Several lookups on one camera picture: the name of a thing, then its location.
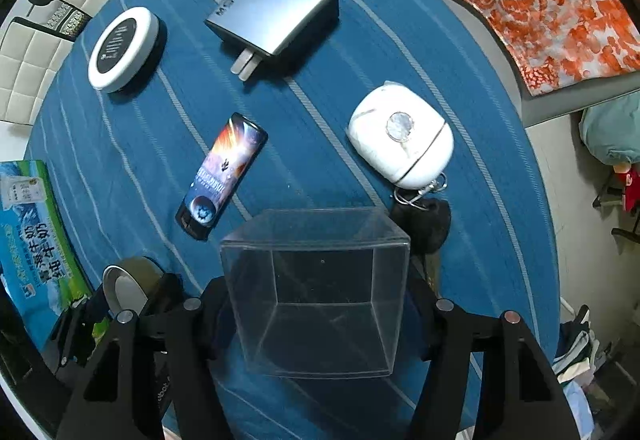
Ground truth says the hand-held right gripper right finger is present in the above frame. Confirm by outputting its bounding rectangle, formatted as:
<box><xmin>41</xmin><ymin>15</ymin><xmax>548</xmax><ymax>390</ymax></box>
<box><xmin>404</xmin><ymin>276</ymin><xmax>581</xmax><ymax>440</ymax></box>

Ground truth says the white computer mouse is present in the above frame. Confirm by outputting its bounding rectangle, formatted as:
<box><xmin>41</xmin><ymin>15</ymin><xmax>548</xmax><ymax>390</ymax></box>
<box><xmin>347</xmin><ymin>81</ymin><xmax>455</xmax><ymax>189</ymax></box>

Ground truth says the red cloth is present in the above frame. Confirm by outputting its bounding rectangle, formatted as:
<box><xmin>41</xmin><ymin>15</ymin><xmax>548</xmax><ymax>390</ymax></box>
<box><xmin>612</xmin><ymin>160</ymin><xmax>640</xmax><ymax>217</ymax></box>

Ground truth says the silver charger adapter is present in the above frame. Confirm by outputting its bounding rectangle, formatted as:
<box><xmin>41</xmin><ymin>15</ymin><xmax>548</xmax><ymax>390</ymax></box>
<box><xmin>204</xmin><ymin>0</ymin><xmax>340</xmax><ymax>82</ymax></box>

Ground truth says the clear plastic box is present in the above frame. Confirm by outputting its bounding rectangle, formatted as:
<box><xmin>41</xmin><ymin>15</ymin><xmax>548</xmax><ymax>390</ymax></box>
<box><xmin>220</xmin><ymin>207</ymin><xmax>412</xmax><ymax>380</ymax></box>

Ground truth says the pile of clothes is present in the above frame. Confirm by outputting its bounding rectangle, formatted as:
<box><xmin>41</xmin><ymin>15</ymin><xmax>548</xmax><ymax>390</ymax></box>
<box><xmin>551</xmin><ymin>305</ymin><xmax>618</xmax><ymax>440</ymax></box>

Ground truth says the blue cardboard box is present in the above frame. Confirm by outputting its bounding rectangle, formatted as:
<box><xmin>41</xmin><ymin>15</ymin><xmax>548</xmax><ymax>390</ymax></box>
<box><xmin>0</xmin><ymin>160</ymin><xmax>96</xmax><ymax>357</ymax></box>

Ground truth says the teal cloth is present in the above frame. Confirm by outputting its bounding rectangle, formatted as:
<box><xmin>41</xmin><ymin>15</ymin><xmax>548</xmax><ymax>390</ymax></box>
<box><xmin>579</xmin><ymin>91</ymin><xmax>640</xmax><ymax>167</ymax></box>

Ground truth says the blue striped bedsheet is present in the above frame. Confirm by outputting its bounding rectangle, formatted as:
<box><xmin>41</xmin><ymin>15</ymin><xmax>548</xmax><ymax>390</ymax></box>
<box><xmin>22</xmin><ymin>0</ymin><xmax>561</xmax><ymax>440</ymax></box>

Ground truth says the round white black-topped case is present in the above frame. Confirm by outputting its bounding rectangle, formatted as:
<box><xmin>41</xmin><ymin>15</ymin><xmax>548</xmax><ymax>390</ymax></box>
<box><xmin>88</xmin><ymin>6</ymin><xmax>167</xmax><ymax>94</ymax></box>

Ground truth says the black furry keychain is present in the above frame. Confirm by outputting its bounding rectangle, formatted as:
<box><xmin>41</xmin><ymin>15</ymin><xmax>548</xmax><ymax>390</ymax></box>
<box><xmin>389</xmin><ymin>172</ymin><xmax>453</xmax><ymax>266</ymax></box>

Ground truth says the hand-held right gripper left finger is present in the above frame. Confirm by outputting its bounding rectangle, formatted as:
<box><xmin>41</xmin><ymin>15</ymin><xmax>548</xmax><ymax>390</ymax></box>
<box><xmin>57</xmin><ymin>276</ymin><xmax>242</xmax><ymax>440</ymax></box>

